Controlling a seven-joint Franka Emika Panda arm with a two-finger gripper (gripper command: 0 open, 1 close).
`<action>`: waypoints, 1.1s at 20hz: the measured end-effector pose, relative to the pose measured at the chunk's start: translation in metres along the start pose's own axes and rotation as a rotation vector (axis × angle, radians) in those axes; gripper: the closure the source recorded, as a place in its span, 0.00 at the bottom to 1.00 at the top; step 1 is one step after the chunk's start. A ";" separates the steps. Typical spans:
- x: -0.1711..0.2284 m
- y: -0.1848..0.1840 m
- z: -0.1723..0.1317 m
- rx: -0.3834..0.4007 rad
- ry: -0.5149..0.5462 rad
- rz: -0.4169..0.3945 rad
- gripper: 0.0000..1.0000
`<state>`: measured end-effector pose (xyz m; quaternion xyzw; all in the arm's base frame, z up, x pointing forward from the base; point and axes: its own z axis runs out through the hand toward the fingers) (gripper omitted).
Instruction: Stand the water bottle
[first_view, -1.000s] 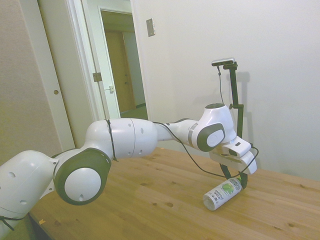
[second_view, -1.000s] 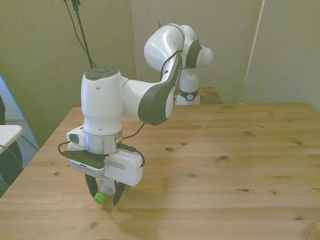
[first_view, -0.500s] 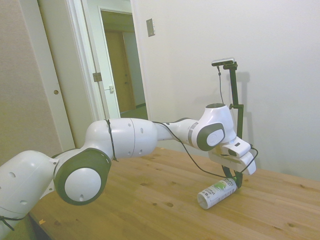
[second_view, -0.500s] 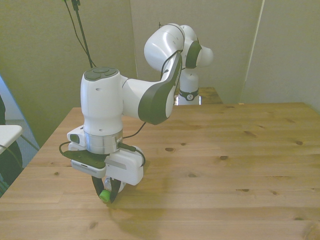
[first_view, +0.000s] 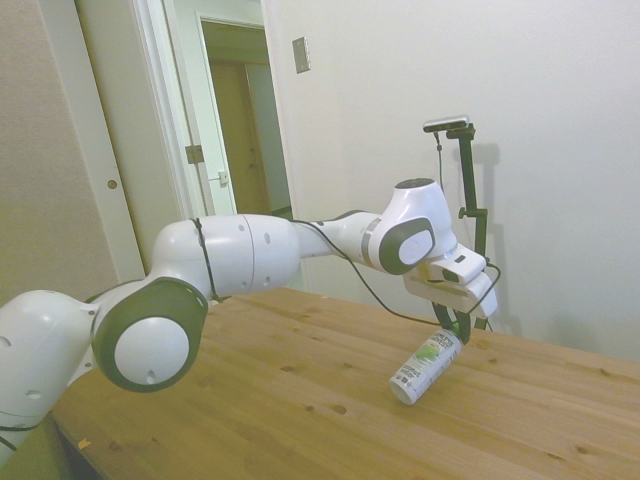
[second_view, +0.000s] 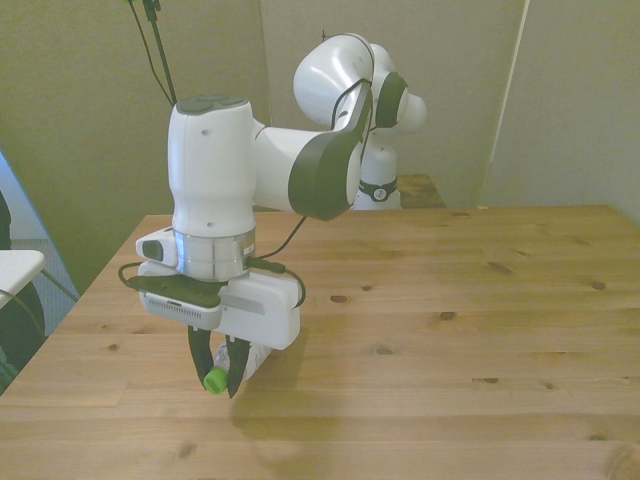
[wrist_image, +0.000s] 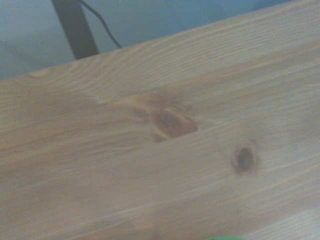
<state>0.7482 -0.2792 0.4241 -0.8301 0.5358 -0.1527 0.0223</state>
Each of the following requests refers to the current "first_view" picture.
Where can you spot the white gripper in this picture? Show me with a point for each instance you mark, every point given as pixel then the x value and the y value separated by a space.
pixel 450 296

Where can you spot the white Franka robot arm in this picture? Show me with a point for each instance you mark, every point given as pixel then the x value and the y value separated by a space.
pixel 240 255

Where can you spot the grey exterior camera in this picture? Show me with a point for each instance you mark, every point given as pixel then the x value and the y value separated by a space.
pixel 446 123

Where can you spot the beige closet door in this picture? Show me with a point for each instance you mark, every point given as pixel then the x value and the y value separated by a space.
pixel 115 100

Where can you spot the white green-capped water bottle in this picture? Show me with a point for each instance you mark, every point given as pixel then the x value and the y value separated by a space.
pixel 422 370

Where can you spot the brown wooden door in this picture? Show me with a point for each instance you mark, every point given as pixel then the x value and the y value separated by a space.
pixel 235 130

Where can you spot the metal door strike plate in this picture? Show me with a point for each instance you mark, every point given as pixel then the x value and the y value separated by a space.
pixel 222 177

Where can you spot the small orange chip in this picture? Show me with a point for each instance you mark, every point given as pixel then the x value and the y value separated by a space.
pixel 85 443

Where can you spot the metal door hinge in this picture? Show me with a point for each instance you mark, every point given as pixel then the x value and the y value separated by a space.
pixel 194 154

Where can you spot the round closet door pull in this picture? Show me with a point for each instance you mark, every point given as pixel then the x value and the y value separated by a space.
pixel 112 184

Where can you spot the white open door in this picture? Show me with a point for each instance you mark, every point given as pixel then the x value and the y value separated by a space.
pixel 180 75

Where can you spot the black camera stand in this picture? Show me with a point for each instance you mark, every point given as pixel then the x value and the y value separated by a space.
pixel 470 175

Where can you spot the grey wall plate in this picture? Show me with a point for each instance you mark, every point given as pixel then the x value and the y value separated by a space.
pixel 301 55

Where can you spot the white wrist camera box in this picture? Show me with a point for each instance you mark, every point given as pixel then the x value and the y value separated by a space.
pixel 457 270

